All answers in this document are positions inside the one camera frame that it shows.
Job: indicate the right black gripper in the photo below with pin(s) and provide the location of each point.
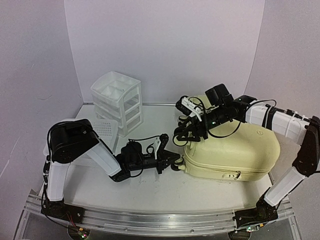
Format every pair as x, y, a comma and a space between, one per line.
197, 129

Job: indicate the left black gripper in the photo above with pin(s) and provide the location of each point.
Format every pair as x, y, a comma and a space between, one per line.
165, 163

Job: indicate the pale yellow hard suitcase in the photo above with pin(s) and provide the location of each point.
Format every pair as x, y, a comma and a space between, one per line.
235, 150

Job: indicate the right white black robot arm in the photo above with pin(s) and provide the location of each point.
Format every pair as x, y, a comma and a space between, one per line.
292, 130

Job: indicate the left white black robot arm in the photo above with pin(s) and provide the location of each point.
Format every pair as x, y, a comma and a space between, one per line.
118, 167

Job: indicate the white perforated plastic basket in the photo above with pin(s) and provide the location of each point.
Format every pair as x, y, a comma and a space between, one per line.
105, 130

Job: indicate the white plastic drawer organizer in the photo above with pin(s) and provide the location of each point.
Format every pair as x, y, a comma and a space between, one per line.
118, 97

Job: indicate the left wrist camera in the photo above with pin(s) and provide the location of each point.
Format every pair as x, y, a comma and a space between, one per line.
159, 145

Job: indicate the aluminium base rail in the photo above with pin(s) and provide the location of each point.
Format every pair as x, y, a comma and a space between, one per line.
181, 224

